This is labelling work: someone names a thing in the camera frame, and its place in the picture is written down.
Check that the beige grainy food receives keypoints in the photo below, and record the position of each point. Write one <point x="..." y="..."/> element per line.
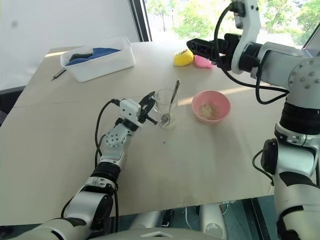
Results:
<point x="208" y="112"/>

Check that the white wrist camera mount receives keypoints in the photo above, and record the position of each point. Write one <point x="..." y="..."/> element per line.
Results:
<point x="128" y="108"/>
<point x="247" y="37"/>

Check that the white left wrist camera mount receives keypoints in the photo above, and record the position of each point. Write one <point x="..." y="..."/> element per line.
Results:
<point x="128" y="108"/>

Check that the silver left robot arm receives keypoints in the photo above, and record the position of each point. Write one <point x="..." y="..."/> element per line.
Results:
<point x="115" y="141"/>

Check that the silver rounded robot leg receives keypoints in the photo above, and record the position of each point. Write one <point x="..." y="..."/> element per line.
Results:
<point x="212" y="222"/>
<point x="146" y="220"/>

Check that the clear glass cup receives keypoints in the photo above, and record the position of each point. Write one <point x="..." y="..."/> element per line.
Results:
<point x="160" y="105"/>

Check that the pink bowl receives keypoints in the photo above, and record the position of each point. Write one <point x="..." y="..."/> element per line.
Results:
<point x="223" y="105"/>

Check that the black and silver pen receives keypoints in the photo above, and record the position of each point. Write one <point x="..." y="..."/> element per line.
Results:
<point x="58" y="75"/>

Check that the silver metal spoon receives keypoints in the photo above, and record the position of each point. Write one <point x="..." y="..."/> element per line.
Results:
<point x="165" y="118"/>

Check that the white plastic bin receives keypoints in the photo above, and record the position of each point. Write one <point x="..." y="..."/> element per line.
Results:
<point x="105" y="68"/>

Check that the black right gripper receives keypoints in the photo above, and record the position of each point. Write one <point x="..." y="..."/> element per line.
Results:
<point x="225" y="53"/>

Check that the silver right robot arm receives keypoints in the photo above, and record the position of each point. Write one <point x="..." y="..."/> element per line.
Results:
<point x="295" y="75"/>

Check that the black window frame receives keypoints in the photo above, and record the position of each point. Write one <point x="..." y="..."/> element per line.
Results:
<point x="141" y="20"/>

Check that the blue cloth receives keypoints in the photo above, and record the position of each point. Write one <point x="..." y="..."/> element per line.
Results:
<point x="102" y="52"/>

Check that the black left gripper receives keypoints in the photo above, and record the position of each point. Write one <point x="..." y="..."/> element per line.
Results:
<point x="145" y="110"/>

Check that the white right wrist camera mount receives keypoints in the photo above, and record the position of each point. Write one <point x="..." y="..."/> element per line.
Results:
<point x="247" y="37"/>

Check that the dark green cloth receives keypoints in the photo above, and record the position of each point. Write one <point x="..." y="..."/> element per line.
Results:
<point x="78" y="57"/>

